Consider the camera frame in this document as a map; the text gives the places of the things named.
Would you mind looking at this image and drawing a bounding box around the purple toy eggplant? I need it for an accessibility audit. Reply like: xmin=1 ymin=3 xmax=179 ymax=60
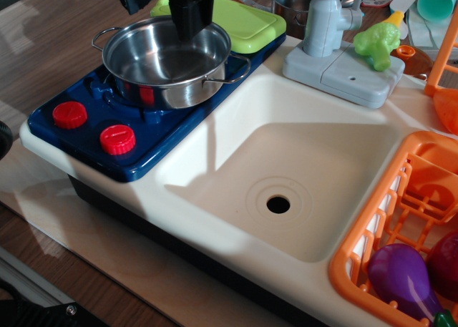
xmin=367 ymin=243 xmax=444 ymax=322

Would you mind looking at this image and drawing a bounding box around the red stove knob right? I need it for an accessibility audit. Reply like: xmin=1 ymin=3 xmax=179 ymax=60
xmin=99 ymin=125 xmax=137 ymax=155

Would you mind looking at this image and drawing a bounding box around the red stove knob left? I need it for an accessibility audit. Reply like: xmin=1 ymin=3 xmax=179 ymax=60
xmin=52 ymin=101 xmax=88 ymax=130

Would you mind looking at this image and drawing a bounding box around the stainless steel toy pan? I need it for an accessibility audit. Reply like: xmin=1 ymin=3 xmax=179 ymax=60
xmin=92 ymin=16 xmax=251 ymax=110

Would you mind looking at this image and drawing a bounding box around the black bracket bottom left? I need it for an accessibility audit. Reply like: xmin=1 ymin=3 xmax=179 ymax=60
xmin=1 ymin=280 xmax=107 ymax=326

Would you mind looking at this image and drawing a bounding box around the blue toy stove top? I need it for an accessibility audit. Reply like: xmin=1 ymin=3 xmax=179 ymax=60
xmin=27 ymin=41 xmax=286 ymax=183

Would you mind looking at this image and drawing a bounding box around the cream toy sink unit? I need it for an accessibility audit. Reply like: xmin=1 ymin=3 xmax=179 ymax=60
xmin=19 ymin=33 xmax=458 ymax=327

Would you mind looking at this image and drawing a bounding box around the red stove knob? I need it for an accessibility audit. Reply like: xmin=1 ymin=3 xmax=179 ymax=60
xmin=99 ymin=125 xmax=137 ymax=155
xmin=52 ymin=101 xmax=88 ymax=130

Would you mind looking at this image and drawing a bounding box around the steel pot in background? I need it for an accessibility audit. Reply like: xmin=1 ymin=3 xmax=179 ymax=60
xmin=272 ymin=0 xmax=312 ymax=26

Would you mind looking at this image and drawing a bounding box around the orange plastic spatula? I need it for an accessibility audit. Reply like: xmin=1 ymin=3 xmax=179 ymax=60
xmin=424 ymin=15 xmax=457 ymax=135

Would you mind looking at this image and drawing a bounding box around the black object at left edge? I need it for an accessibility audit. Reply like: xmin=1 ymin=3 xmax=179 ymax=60
xmin=0 ymin=121 xmax=14 ymax=160

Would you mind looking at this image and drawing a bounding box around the orange toy lid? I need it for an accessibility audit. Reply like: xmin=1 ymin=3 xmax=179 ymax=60
xmin=391 ymin=44 xmax=434 ymax=81

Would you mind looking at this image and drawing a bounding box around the red toy fruit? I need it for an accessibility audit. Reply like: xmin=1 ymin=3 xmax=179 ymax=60
xmin=427 ymin=230 xmax=457 ymax=302

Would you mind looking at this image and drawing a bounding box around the teal plastic cup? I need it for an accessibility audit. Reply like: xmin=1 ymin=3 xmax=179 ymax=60
xmin=416 ymin=0 xmax=457 ymax=22

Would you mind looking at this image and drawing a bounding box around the grey toy faucet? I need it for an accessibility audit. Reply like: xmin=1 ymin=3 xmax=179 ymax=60
xmin=283 ymin=0 xmax=404 ymax=109

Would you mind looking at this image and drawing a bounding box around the green plastic cutting board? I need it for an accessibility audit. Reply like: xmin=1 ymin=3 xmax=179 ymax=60
xmin=150 ymin=0 xmax=287 ymax=54

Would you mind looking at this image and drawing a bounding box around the orange dish rack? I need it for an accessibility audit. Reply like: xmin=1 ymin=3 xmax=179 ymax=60
xmin=329 ymin=131 xmax=457 ymax=326

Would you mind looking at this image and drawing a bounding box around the yellow white toy utensil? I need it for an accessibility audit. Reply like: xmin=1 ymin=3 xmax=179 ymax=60
xmin=385 ymin=0 xmax=427 ymax=39

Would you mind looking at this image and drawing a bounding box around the green toy broccoli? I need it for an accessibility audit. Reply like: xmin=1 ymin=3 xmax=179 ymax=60
xmin=354 ymin=21 xmax=401 ymax=72

